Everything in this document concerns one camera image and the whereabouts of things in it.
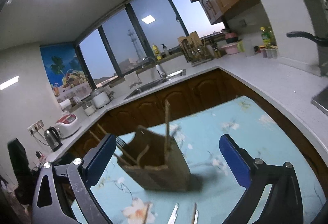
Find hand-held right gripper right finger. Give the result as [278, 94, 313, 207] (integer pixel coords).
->
[219, 134, 304, 224]

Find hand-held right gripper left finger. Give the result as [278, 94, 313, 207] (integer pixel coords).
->
[32, 134, 117, 224]

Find metal fork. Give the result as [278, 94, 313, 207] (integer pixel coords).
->
[115, 136, 126, 150]

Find wooden utensil holder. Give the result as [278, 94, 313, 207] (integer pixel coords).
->
[116, 125, 203, 192]

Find long metal utensil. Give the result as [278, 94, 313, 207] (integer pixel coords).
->
[191, 202, 199, 224]

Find metal spoon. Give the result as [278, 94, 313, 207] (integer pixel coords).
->
[166, 203, 180, 224]

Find dish rack with utensils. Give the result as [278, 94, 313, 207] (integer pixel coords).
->
[183, 43, 214, 64]

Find steel electric kettle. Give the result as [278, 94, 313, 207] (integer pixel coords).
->
[44, 127, 63, 152]

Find blue floral tablecloth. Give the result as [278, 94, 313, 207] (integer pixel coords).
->
[70, 95, 327, 224]

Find white and red rice cooker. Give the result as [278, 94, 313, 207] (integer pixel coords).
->
[55, 114, 79, 139]

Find glass jar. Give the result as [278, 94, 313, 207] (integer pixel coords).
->
[82, 101, 96, 116]

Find white lidded pot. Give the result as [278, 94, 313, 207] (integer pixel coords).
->
[91, 88, 110, 109]

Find paper towel roll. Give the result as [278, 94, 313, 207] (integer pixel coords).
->
[59, 99, 72, 112]

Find wooden lower cabinets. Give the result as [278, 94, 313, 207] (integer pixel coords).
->
[52, 68, 328, 181]

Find hanging dish cloth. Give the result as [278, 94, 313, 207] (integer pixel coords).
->
[128, 70, 142, 87]

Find steel sink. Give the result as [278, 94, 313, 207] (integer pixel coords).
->
[123, 69, 186, 101]

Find gas stove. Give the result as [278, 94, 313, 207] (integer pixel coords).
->
[311, 86, 328, 112]

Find kitchen faucet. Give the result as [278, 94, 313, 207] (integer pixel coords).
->
[142, 56, 167, 80]

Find pink basin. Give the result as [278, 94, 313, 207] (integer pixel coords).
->
[221, 43, 241, 55]

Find seasoning container set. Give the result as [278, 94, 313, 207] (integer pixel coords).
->
[254, 45, 279, 59]

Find dark framed window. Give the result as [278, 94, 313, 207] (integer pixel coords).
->
[75, 0, 226, 86]

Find stacked small bowls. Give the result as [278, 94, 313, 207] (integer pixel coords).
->
[225, 32, 239, 45]

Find yellow oil bottle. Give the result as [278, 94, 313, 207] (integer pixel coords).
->
[260, 27, 276, 46]

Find countertop utensil holder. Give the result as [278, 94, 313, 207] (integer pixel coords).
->
[178, 31, 203, 48]

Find black wok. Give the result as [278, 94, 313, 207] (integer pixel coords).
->
[286, 31, 328, 48]

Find wall socket strip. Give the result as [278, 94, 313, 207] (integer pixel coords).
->
[28, 119, 45, 136]

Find fruit and palm wall poster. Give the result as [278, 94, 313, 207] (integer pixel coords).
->
[40, 42, 94, 103]

